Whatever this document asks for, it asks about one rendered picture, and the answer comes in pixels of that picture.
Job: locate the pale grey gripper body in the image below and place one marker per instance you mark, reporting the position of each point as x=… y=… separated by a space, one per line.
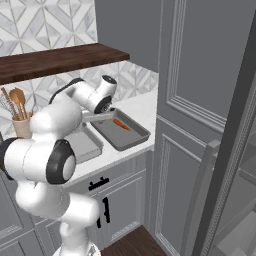
x=98 y=116

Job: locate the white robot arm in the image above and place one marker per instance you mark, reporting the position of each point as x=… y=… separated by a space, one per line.
x=40 y=156

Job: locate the orange carrot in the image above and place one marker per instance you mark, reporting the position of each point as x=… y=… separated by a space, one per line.
x=121 y=125

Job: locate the grey tupperware container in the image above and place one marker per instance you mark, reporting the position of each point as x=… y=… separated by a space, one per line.
x=85 y=145

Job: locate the grey metal baking tray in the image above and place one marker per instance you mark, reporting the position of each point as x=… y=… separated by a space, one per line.
x=126 y=136

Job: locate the grey drawer front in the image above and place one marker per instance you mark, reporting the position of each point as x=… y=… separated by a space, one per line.
x=116 y=175

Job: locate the dark wooden shelf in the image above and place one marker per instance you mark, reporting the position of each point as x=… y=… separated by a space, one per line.
x=56 y=60

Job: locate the beige utensil pot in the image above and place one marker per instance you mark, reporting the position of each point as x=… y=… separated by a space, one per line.
x=22 y=128

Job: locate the wooden spoon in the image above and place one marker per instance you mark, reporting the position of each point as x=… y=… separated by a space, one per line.
x=18 y=98

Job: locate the wooden spatula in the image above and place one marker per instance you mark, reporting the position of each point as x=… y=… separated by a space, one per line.
x=8 y=100

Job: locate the metal whisk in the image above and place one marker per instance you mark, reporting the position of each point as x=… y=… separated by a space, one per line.
x=4 y=105

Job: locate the grey base cupboard door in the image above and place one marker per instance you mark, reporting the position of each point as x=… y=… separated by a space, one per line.
x=125 y=210
x=16 y=230

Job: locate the grey tall cupboard door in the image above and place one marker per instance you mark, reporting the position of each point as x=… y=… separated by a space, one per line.
x=180 y=180
x=206 y=56

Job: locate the grey fridge door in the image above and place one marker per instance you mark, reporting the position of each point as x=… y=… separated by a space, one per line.
x=233 y=166

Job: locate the grey wall cupboard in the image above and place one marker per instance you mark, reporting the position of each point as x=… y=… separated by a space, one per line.
x=130 y=30

